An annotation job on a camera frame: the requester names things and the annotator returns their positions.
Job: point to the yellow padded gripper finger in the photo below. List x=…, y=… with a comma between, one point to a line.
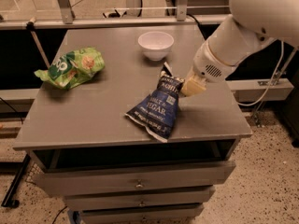
x=193, y=85

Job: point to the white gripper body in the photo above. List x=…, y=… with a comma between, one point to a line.
x=207, y=64

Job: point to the blue chip bag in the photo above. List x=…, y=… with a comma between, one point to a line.
x=158, y=111

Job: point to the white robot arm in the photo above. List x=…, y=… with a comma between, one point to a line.
x=251, y=26

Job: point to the white bowl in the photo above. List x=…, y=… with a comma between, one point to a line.
x=155, y=45

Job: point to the green chip bag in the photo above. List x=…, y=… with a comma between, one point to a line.
x=73, y=68

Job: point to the grey drawer cabinet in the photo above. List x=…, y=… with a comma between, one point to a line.
x=96, y=147

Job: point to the black floor stand bar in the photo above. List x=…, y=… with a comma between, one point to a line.
x=18, y=170

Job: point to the metal frame rail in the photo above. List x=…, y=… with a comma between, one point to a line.
x=114, y=22

